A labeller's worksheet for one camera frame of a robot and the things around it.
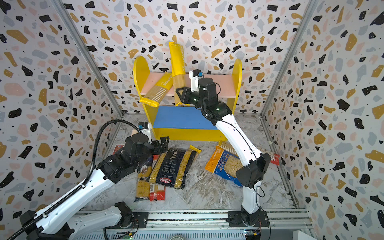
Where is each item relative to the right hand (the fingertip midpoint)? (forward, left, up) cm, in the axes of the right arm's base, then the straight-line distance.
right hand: (173, 86), depth 66 cm
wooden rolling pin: (+8, +36, -44) cm, 57 cm away
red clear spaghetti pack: (-32, +12, -46) cm, 57 cm away
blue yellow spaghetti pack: (-29, +20, -45) cm, 57 cm away
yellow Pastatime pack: (-1, -29, -46) cm, 54 cm away
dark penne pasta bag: (-20, +3, -40) cm, 45 cm away
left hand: (-15, +6, -17) cm, 23 cm away
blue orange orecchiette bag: (-14, -26, -44) cm, 53 cm away
